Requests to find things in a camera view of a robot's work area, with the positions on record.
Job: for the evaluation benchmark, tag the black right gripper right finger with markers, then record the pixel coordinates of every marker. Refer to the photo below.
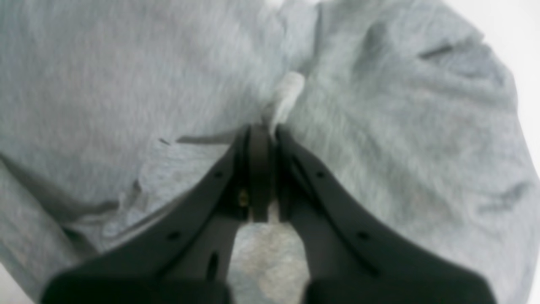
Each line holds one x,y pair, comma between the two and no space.
353,258

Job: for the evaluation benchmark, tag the grey Hugging Face T-shirt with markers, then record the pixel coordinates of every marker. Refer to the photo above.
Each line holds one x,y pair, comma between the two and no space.
110,109

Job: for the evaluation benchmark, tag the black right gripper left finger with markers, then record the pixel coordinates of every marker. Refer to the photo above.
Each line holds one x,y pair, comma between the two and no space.
184,258

